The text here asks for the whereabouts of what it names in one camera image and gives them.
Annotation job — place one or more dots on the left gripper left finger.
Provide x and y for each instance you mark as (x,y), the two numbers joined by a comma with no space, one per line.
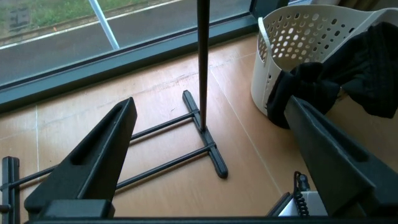
(93,168)

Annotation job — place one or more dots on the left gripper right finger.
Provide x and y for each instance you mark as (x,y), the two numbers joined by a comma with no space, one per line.
(335,168)

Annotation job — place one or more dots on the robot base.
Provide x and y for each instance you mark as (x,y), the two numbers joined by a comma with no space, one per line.
(314,202)

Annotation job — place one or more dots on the white laundry basket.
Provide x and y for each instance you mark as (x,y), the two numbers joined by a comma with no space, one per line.
(261,90)

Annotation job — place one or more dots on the black clothes rack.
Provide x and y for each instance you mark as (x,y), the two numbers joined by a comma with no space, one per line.
(203,62)

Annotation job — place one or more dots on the black garment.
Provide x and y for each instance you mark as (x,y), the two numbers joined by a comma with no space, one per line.
(367,68)

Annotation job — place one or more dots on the window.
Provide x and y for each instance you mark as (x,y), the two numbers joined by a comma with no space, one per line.
(62,53)

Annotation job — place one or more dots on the beige curtain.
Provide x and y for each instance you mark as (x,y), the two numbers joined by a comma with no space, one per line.
(360,3)

